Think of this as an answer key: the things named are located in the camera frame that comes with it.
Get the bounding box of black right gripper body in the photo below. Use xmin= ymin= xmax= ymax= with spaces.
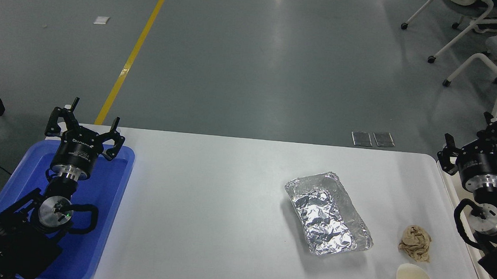
xmin=454 ymin=147 xmax=497 ymax=191

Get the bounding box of blue plastic tray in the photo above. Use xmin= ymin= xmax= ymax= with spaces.
xmin=0 ymin=136 xmax=137 ymax=279

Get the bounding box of crumpled foil tray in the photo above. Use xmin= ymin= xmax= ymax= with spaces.
xmin=280 ymin=169 xmax=379 ymax=259

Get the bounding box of metal floor plate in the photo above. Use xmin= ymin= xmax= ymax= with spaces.
xmin=372 ymin=131 xmax=396 ymax=148
xmin=351 ymin=131 xmax=373 ymax=147

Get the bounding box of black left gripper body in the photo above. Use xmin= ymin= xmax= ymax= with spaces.
xmin=49 ymin=127 xmax=103 ymax=175

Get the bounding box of crumpled tan paper ball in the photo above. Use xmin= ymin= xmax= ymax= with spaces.
xmin=397 ymin=224 xmax=434 ymax=263

